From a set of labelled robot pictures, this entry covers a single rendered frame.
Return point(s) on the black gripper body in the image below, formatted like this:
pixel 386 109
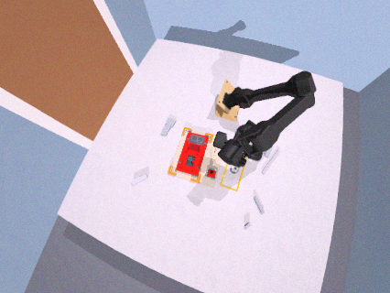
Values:
pixel 220 141

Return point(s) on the black wheel with white hub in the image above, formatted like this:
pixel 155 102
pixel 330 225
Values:
pixel 234 171

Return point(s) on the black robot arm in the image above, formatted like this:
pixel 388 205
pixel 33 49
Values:
pixel 263 135

